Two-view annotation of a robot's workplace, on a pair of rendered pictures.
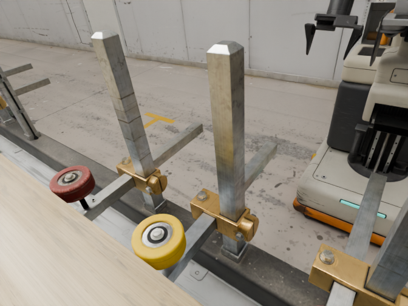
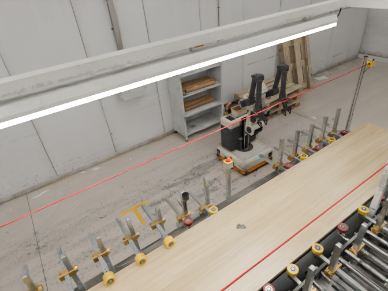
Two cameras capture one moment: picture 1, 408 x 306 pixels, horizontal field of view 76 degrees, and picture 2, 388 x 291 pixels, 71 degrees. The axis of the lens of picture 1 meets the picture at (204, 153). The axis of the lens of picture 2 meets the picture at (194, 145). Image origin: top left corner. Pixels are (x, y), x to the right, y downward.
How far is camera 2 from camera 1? 3.17 m
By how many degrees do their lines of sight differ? 57
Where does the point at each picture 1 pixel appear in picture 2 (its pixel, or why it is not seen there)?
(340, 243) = (258, 172)
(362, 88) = (235, 129)
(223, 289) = not seen: hidden behind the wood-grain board
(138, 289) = (312, 157)
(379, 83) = (252, 125)
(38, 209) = (296, 167)
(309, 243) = (256, 178)
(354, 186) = (252, 154)
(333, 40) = (158, 115)
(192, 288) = not seen: hidden behind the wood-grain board
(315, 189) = (248, 162)
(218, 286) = not seen: hidden behind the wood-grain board
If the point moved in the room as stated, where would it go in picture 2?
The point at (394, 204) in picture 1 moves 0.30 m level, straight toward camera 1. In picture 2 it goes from (261, 151) to (274, 161)
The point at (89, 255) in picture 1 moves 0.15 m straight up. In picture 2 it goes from (306, 161) to (308, 150)
